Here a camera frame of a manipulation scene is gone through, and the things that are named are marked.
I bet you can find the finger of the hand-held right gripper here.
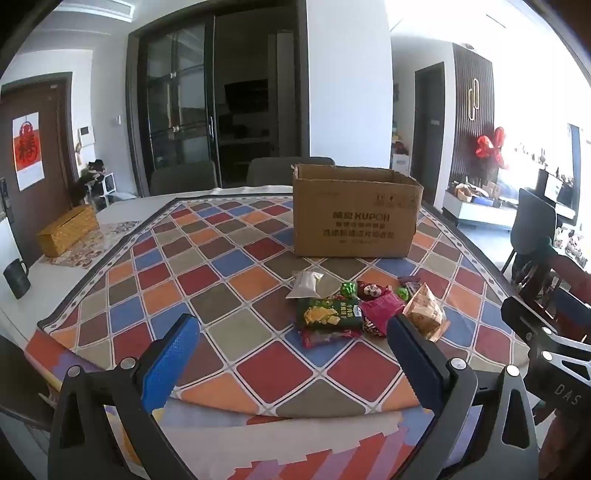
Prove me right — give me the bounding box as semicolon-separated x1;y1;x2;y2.
501;296;560;337

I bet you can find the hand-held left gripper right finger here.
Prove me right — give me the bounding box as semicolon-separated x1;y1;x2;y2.
385;314;541;480

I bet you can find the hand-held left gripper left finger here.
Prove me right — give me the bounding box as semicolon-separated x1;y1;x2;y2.
48;314;204;480

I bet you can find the tan snack packet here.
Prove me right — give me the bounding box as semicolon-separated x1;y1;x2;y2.
403;282;451;343

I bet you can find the magenta snack packet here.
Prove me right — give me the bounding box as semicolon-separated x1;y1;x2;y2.
358;293;407;336

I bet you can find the red and white candy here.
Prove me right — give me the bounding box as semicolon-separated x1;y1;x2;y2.
358;281;387;301

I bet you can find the red snack packet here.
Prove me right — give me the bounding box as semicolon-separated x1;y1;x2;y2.
300;327;364;350

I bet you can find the green chips packet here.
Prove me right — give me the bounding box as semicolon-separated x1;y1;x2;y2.
295;296;364;332

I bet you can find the white snack packet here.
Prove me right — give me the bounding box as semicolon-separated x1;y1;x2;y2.
286;270;325;301

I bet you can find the brown cardboard box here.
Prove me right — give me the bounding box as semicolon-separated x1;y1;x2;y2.
291;163;424;259

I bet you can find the brown wooden chair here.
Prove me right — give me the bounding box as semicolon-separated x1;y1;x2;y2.
519;253;591;315

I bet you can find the dark upholstered chair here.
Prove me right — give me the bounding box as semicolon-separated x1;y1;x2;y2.
501;188;557;273

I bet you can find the white low cabinet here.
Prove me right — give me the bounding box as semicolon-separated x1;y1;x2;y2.
443;188;519;230

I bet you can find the woven yellow tissue box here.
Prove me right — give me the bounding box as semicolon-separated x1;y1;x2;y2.
37;205;100;257

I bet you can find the black mug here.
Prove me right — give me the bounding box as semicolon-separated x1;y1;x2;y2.
2;258;31;300

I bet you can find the grey dining chair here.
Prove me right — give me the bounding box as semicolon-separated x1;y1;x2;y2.
150;161;218;197
246;157;336;186

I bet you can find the white stool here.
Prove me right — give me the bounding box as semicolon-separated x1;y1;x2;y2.
90;172;116;207

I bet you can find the dark bundle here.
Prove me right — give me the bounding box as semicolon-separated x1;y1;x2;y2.
69;159;108;205

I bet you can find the dark interior door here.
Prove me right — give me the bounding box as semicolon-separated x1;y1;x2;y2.
414;61;447;200

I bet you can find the white toy shelf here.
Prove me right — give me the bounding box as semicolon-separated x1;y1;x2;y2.
390;124;413;176

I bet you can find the brown wooden door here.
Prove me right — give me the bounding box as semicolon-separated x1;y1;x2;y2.
0;73;78;224

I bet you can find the red and white door poster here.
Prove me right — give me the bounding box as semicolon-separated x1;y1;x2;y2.
11;113;45;192

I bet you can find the dark framed glass sliding door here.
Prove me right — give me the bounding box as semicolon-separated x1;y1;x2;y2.
126;13;310;195

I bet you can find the dark slatted wall panel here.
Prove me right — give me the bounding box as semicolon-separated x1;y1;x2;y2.
452;43;500;186

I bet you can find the gold wall ornament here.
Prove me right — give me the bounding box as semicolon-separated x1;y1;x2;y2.
467;79;481;122

